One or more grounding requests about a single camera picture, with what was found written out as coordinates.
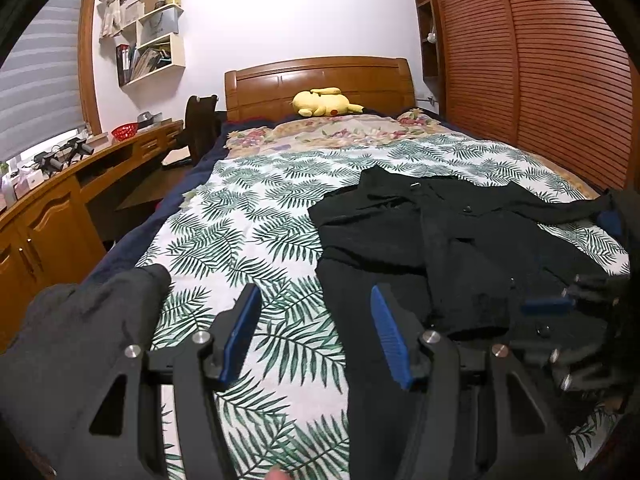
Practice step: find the dark brown chair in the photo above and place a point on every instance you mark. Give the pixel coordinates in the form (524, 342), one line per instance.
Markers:
(200, 120)

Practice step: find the wooden louvred wardrobe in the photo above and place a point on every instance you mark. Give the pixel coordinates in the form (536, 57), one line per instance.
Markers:
(525, 60)

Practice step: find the leaf print bedsheet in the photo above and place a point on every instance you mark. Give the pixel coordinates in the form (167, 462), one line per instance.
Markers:
(250, 210)

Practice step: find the black desk device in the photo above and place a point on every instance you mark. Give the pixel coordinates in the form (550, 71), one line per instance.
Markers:
(48, 163)
(76, 148)

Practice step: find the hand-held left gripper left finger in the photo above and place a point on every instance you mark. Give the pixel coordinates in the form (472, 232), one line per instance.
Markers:
(242, 332)

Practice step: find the wooden desk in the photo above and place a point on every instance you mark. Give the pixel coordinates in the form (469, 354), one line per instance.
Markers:
(50, 220)

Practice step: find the row of books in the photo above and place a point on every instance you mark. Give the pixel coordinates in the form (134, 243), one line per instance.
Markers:
(145, 62)

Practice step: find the red basket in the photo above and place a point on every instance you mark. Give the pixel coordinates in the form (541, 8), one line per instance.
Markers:
(124, 132)

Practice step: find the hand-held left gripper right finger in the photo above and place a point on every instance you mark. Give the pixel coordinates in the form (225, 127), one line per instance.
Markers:
(390, 337)

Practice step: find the floral blanket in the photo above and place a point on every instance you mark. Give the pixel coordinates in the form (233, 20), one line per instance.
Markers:
(310, 135)

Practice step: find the wooden bed headboard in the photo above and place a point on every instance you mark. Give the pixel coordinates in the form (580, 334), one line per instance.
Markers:
(270, 85)

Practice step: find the yellow plush toy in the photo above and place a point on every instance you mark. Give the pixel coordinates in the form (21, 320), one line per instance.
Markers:
(320, 102)

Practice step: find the grey desk item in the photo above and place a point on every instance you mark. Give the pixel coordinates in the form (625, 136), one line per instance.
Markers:
(148, 119)

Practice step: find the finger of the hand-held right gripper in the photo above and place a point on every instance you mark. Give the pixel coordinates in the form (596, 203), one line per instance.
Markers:
(547, 306)
(610, 221)

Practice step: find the black coat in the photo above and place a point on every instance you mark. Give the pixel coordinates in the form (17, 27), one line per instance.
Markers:
(400, 240)

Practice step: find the wooden side shelf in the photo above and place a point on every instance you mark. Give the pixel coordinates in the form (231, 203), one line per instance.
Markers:
(426, 60)

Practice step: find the grey paper bag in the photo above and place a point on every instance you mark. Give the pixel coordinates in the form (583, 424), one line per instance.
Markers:
(160, 27)

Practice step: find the grey window blind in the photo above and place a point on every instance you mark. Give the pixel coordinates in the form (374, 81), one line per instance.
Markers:
(40, 85)

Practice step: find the white wall shelf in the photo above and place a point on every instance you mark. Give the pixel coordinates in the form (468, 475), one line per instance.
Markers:
(176, 50)

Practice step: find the white box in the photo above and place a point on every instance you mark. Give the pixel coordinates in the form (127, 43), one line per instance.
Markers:
(27, 181)

